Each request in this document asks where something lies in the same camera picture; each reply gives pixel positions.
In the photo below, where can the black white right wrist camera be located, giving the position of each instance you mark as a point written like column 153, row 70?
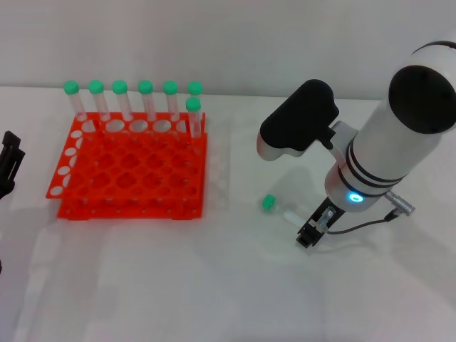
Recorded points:
column 295, row 117

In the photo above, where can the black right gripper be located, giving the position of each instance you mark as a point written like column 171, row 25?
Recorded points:
column 326, row 217

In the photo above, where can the white labelled green capped tube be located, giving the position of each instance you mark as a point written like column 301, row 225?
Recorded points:
column 269, row 202

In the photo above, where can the orange plastic test tube rack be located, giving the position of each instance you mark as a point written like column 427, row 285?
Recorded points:
column 142, row 167

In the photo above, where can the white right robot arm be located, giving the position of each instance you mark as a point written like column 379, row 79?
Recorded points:
column 388, row 142

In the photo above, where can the green capped clear test tube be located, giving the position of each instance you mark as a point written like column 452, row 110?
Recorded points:
column 119, row 87
column 145, row 87
column 71, row 87
column 195, row 87
column 170, row 87
column 193, row 104
column 96, row 87

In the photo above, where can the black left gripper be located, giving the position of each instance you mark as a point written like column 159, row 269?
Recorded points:
column 5, row 187

